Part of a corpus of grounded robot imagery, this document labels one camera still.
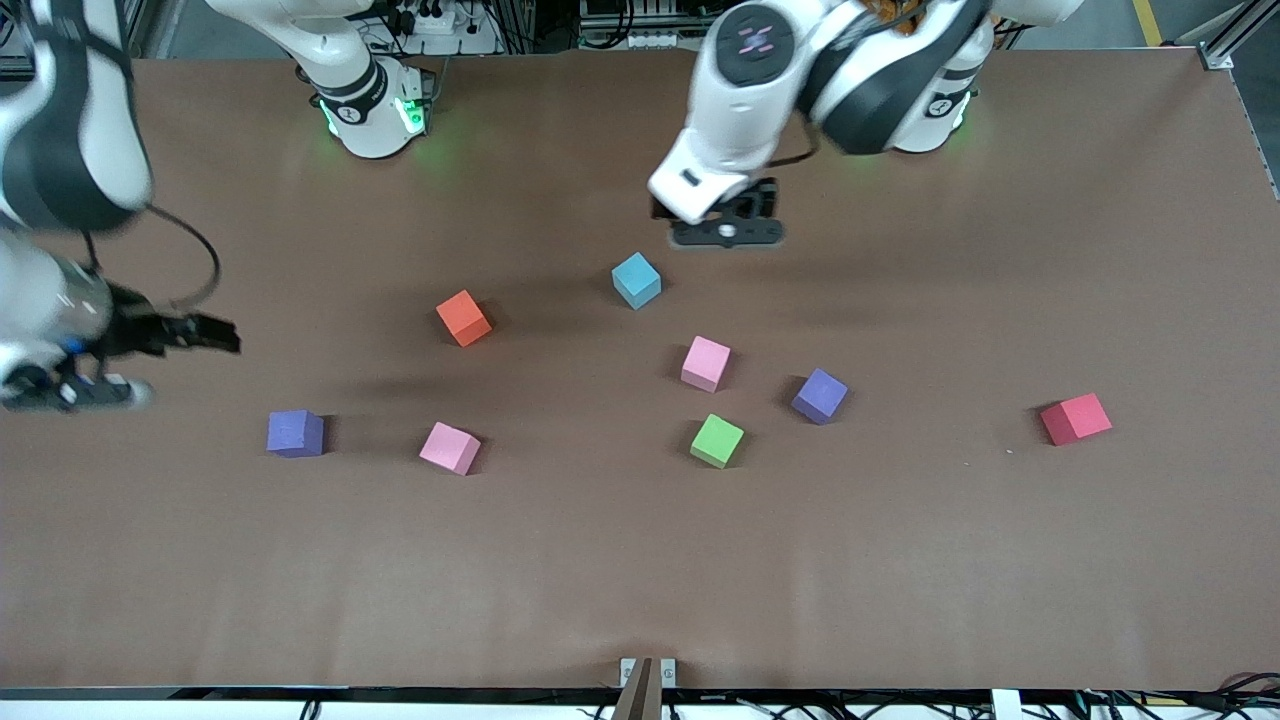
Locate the purple foam block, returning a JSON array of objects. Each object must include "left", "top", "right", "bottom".
[
  {"left": 266, "top": 409, "right": 326, "bottom": 459},
  {"left": 791, "top": 368, "right": 849, "bottom": 426}
]

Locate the cyan foam block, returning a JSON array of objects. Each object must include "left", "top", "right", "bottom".
[{"left": 611, "top": 252, "right": 663, "bottom": 311}]

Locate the pink foam block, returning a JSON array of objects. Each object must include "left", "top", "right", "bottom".
[
  {"left": 681, "top": 335, "right": 732, "bottom": 393},
  {"left": 419, "top": 421, "right": 482, "bottom": 477}
]

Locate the green foam block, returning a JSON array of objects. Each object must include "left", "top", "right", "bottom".
[{"left": 689, "top": 413, "right": 746, "bottom": 470}]

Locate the orange foam block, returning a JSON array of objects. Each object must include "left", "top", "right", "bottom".
[{"left": 436, "top": 289, "right": 493, "bottom": 348}]

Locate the white electronics box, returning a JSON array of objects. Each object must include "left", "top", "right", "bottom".
[{"left": 578, "top": 0, "right": 701, "bottom": 51}]

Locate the white power strip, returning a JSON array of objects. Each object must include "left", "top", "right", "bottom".
[{"left": 385, "top": 0, "right": 471, "bottom": 36}]

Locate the red foam block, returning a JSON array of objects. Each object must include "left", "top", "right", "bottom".
[{"left": 1040, "top": 393, "right": 1113, "bottom": 447}]

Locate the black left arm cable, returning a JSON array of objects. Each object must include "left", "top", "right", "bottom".
[{"left": 765, "top": 125, "right": 823, "bottom": 171}]

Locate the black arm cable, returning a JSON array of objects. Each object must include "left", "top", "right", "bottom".
[
  {"left": 765, "top": 125, "right": 823, "bottom": 171},
  {"left": 85, "top": 203, "right": 222, "bottom": 313}
]

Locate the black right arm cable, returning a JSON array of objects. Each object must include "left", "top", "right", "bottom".
[{"left": 85, "top": 203, "right": 222, "bottom": 313}]

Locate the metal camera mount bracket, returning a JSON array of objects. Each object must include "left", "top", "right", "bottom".
[{"left": 612, "top": 656, "right": 679, "bottom": 720}]

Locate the aluminium frame profile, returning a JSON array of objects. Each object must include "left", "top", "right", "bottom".
[{"left": 1195, "top": 0, "right": 1280, "bottom": 71}]

